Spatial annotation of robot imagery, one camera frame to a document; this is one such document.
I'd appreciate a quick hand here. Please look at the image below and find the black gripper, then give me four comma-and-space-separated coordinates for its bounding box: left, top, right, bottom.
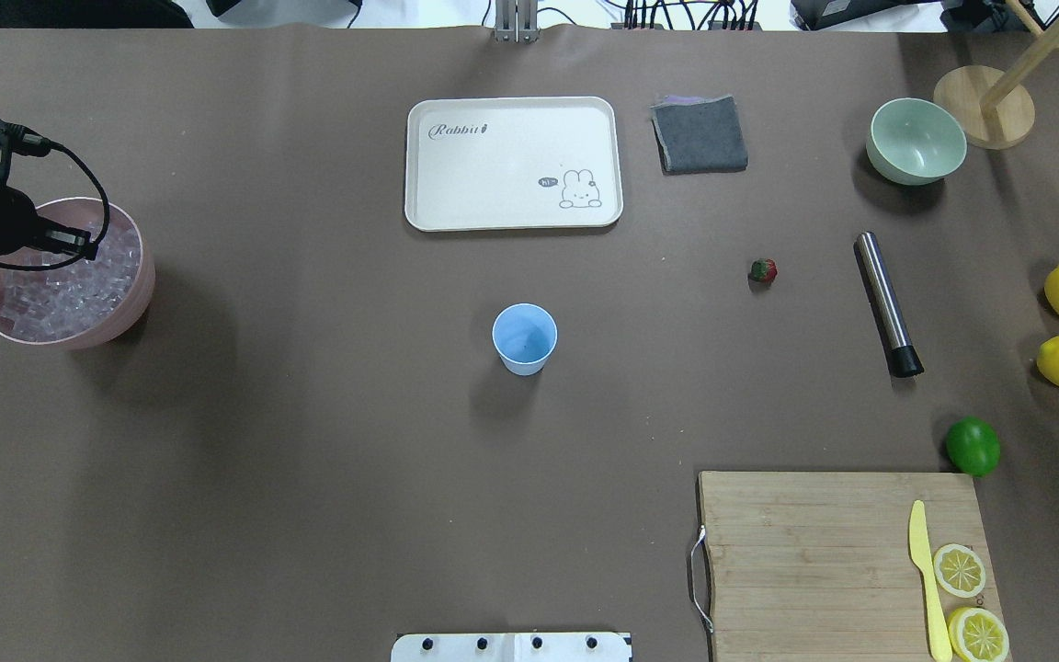
0, 185, 97, 260

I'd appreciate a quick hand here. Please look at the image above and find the light blue cup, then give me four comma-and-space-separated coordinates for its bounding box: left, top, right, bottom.
492, 302, 559, 376

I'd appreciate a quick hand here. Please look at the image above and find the wooden cup stand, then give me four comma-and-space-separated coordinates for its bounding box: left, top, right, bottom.
934, 1, 1059, 150

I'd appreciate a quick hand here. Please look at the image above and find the pink bowl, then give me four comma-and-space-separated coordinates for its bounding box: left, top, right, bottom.
0, 204, 155, 350

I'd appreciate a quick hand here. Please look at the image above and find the cream rabbit tray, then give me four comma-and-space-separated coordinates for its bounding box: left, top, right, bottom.
403, 97, 623, 232

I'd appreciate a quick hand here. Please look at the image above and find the grey folded cloth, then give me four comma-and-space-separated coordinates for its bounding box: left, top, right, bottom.
650, 94, 749, 175

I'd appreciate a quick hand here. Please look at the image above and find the red strawberry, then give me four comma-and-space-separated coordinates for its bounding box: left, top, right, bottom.
747, 258, 779, 284

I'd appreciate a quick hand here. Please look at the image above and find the bamboo cutting board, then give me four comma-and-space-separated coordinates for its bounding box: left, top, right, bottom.
693, 471, 1003, 661

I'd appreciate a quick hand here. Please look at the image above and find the steel muddler black tip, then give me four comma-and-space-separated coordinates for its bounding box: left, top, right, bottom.
854, 232, 925, 380

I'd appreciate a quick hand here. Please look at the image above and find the mint green bowl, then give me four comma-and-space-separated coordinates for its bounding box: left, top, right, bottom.
865, 97, 968, 186

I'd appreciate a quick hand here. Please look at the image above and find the yellow plastic knife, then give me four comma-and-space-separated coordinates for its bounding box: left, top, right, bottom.
907, 500, 953, 661

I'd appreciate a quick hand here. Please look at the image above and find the green lime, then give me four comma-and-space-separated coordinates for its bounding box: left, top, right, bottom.
944, 417, 1003, 477

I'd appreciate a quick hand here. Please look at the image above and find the upper lemon slice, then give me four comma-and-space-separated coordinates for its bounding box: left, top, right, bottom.
933, 543, 987, 600

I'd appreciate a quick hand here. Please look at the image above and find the lemon slice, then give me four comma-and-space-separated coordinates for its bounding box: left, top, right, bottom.
947, 607, 1011, 661
933, 543, 987, 600

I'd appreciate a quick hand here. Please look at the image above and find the lower lemon slice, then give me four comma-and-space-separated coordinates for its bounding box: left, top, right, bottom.
947, 607, 1011, 661

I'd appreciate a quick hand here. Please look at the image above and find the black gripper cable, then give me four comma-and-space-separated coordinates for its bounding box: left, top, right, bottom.
0, 136, 112, 272

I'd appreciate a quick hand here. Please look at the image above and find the aluminium frame post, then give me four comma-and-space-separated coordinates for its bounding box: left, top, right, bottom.
492, 0, 541, 43

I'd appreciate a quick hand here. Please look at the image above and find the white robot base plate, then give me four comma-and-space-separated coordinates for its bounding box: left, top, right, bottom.
390, 632, 634, 661

